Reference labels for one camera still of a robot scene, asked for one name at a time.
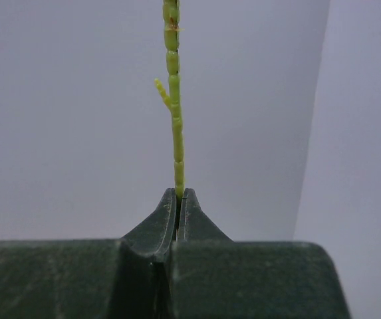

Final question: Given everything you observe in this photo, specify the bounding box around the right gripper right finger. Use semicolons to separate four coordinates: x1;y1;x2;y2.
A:
172;189;350;318

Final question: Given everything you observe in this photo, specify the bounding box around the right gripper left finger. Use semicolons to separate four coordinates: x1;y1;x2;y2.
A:
0;189;176;318

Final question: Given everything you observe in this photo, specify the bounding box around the pink flower stem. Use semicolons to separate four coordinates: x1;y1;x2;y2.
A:
154;0;185;199

